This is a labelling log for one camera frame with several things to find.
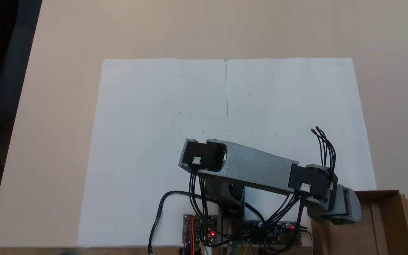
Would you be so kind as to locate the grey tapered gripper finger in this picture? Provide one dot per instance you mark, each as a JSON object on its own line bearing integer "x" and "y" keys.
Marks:
{"x": 355, "y": 209}

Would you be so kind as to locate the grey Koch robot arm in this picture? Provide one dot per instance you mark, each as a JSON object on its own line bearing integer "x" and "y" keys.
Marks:
{"x": 257, "y": 166}

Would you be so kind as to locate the brown cardboard box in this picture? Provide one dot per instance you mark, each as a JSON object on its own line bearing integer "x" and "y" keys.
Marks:
{"x": 395, "y": 226}

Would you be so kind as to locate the blue circuit board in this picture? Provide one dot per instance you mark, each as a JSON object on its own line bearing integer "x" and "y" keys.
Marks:
{"x": 278, "y": 230}

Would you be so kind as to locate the white paper sheet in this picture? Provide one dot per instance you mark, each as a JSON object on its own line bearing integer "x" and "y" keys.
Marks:
{"x": 296, "y": 106}
{"x": 140, "y": 124}

